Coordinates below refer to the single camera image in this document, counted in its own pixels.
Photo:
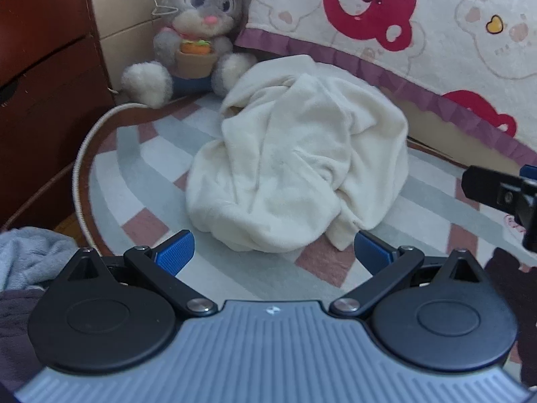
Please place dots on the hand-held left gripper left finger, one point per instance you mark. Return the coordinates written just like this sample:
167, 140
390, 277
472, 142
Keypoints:
176, 252

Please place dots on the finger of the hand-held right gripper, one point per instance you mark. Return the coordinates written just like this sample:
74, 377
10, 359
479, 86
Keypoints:
482, 184

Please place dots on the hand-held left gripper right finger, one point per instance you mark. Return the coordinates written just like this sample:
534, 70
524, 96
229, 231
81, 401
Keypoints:
371, 252

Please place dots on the white fleece jacket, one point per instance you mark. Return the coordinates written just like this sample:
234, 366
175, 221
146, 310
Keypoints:
293, 155

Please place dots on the grey blue cloth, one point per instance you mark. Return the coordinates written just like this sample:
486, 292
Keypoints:
29, 256

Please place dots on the bear printed bed sheet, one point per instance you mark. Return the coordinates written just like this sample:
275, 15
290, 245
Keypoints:
440, 29

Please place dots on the dark purple cloth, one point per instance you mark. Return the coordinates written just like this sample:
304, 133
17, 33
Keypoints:
16, 323

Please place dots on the brown wooden cabinet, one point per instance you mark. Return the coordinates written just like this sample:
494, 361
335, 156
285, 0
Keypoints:
42, 71

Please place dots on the grey plush rabbit toy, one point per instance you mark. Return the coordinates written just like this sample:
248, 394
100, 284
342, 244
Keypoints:
197, 16

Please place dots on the beige nightstand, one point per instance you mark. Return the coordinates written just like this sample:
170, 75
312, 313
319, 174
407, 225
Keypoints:
121, 21

